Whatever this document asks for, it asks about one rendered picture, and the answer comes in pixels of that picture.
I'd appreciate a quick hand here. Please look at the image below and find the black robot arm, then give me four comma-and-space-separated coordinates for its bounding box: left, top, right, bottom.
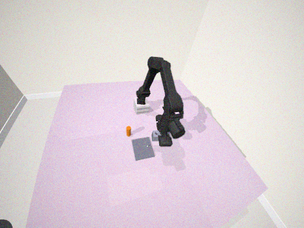
136, 56, 185, 139

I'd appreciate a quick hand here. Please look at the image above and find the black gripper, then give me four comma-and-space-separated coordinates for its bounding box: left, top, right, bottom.
155, 115, 173, 147

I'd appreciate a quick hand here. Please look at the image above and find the orange cylinder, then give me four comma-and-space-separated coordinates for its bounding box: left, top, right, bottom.
126, 126, 131, 137

